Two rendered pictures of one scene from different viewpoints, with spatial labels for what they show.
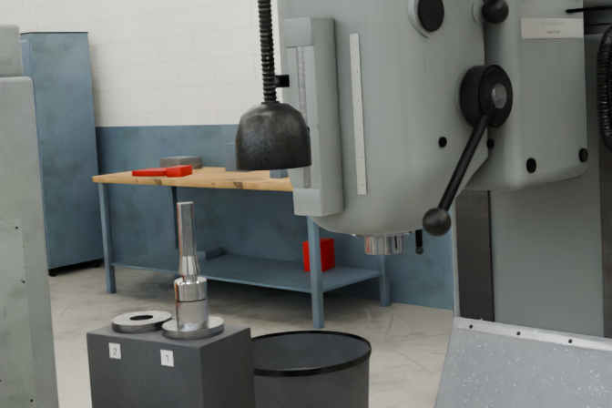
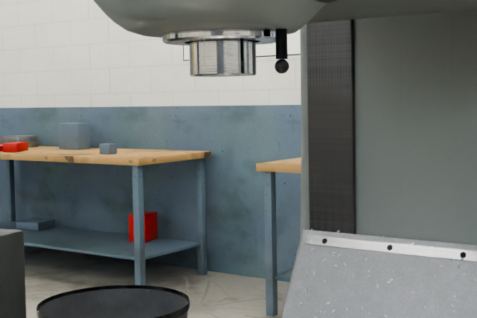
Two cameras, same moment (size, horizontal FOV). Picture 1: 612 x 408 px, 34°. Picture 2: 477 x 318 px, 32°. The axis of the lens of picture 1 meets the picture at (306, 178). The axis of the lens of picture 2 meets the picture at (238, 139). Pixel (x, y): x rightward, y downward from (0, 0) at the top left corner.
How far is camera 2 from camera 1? 60 cm
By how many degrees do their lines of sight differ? 8
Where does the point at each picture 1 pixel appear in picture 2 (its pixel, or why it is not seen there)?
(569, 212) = (465, 80)
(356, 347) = (174, 302)
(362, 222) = not seen: outside the picture
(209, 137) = (46, 118)
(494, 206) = (359, 79)
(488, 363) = (348, 288)
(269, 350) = (84, 304)
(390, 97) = not seen: outside the picture
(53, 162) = not seen: outside the picture
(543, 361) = (425, 282)
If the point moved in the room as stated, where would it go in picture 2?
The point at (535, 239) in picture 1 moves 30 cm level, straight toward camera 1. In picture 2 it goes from (416, 119) to (463, 132)
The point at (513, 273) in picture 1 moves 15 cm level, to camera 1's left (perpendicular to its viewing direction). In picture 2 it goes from (383, 168) to (251, 172)
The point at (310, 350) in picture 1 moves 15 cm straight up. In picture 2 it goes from (127, 305) to (125, 261)
